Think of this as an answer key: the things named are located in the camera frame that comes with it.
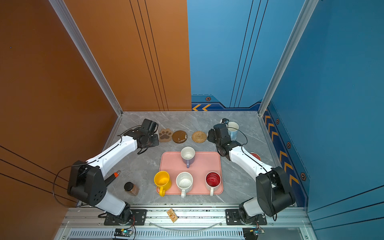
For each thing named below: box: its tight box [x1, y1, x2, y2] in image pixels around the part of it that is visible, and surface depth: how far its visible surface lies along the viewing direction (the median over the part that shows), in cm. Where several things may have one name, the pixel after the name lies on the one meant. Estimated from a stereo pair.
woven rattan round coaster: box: [191, 130, 207, 144], surface depth 107 cm
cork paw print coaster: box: [158, 128, 173, 143], surface depth 107 cm
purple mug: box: [180, 146, 196, 168], surface depth 91 cm
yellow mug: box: [154, 170, 172, 197], surface depth 80 cm
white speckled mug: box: [176, 171, 194, 199], surface depth 80 cm
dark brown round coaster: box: [172, 130, 188, 144], surface depth 107 cm
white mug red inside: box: [205, 171, 222, 196], surface depth 81 cm
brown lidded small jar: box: [124, 181, 139, 196], surface depth 77 cm
